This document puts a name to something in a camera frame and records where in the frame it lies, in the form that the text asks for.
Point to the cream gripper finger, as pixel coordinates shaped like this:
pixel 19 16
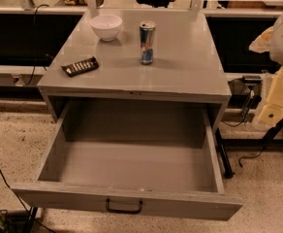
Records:
pixel 272 111

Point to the silver blue redbull can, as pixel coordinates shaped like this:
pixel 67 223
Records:
pixel 147 33

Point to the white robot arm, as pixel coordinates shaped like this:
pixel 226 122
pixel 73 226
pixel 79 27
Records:
pixel 271 41

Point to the grey open top drawer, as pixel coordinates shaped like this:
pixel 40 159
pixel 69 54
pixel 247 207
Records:
pixel 159 152

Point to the grey cabinet body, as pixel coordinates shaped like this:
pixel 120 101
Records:
pixel 186 65

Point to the white bowl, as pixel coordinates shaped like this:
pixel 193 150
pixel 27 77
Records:
pixel 106 27

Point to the black calculator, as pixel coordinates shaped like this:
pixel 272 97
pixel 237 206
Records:
pixel 80 67

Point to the black drawer handle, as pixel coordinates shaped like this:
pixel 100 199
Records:
pixel 124 207

